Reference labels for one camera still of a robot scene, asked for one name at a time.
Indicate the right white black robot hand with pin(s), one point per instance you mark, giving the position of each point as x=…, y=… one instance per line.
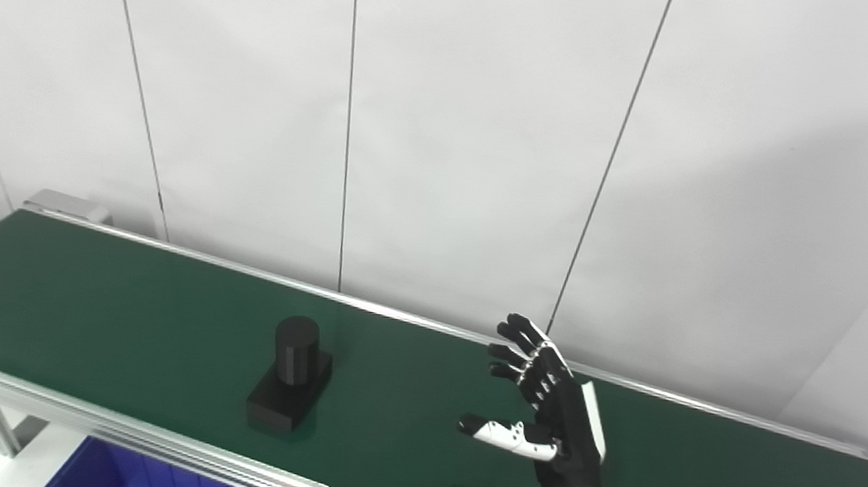
x=565, y=419

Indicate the black cylinder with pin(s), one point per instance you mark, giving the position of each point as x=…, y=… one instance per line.
x=290, y=382

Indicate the green conveyor belt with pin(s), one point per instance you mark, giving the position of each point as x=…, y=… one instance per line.
x=151, y=327
x=101, y=418

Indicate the blue plastic bin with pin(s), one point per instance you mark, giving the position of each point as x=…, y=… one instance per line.
x=111, y=476

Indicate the grey conveyor motor box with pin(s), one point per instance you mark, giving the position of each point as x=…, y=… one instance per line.
x=67, y=205

